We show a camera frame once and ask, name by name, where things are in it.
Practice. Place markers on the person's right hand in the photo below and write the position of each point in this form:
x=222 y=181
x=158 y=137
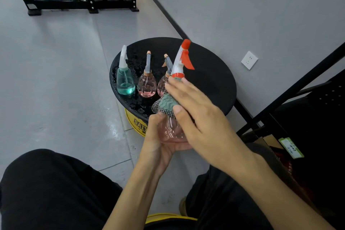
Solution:
x=215 y=135

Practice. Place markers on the person's left hand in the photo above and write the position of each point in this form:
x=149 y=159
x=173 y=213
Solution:
x=155 y=151

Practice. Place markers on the green cleaning cloth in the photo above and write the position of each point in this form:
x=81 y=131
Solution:
x=167 y=104

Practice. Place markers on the pink spray bottle grey nozzle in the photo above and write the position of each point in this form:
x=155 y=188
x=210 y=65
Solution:
x=147 y=87
x=162 y=87

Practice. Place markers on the green spray bottle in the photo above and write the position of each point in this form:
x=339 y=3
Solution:
x=125 y=85

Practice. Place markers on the pink bottle orange white nozzle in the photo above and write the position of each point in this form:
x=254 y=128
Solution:
x=178 y=68

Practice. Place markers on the black metal rack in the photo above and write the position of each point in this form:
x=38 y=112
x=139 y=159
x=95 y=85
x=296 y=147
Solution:
x=310 y=114

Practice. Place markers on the person's left forearm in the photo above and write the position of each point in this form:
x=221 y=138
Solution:
x=132 y=203

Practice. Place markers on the person's light shoe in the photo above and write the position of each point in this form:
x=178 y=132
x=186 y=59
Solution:
x=183 y=207

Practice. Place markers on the yellow barrel base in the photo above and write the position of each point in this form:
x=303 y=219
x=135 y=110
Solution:
x=137 y=125

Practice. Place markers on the round black table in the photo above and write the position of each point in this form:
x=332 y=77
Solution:
x=215 y=81

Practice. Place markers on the brown cardboard box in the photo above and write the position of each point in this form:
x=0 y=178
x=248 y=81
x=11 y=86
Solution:
x=272 y=141

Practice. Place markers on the yellow round stool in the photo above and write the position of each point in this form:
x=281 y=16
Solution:
x=167 y=217

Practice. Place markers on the green white label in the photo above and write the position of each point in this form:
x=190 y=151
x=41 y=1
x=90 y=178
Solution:
x=291 y=148

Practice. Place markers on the white wall socket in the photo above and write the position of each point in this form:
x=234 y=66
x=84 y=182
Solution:
x=249 y=60

